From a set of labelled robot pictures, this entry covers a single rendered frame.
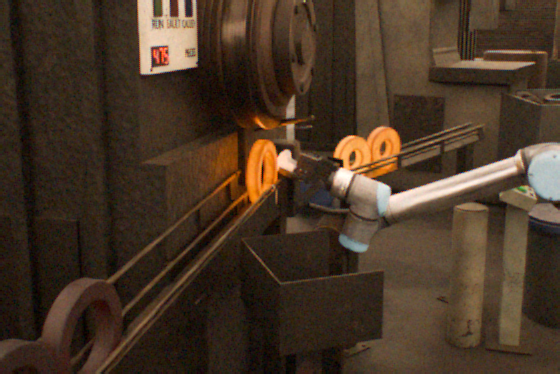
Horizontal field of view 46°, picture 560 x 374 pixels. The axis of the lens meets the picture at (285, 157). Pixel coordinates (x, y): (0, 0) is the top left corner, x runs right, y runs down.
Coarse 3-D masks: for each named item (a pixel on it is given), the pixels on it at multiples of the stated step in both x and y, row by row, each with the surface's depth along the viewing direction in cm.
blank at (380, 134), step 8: (376, 128) 235; (384, 128) 234; (376, 136) 231; (384, 136) 234; (392, 136) 237; (376, 144) 232; (392, 144) 237; (400, 144) 240; (376, 152) 232; (384, 152) 240; (392, 152) 238; (384, 168) 236
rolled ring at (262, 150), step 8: (256, 144) 182; (264, 144) 182; (272, 144) 188; (256, 152) 179; (264, 152) 182; (272, 152) 188; (248, 160) 178; (256, 160) 178; (264, 160) 191; (272, 160) 190; (248, 168) 178; (256, 168) 177; (272, 168) 192; (248, 176) 178; (256, 176) 177; (264, 176) 192; (272, 176) 191; (248, 184) 178; (256, 184) 178; (264, 184) 191; (272, 184) 191; (248, 192) 180; (256, 192) 179
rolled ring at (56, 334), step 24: (72, 288) 99; (96, 288) 102; (72, 312) 96; (96, 312) 108; (120, 312) 110; (48, 336) 94; (72, 336) 96; (96, 336) 108; (120, 336) 110; (96, 360) 106
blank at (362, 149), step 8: (352, 136) 226; (344, 144) 222; (352, 144) 224; (360, 144) 227; (368, 144) 229; (336, 152) 223; (344, 152) 222; (360, 152) 228; (368, 152) 230; (344, 160) 223; (360, 160) 229; (368, 160) 230
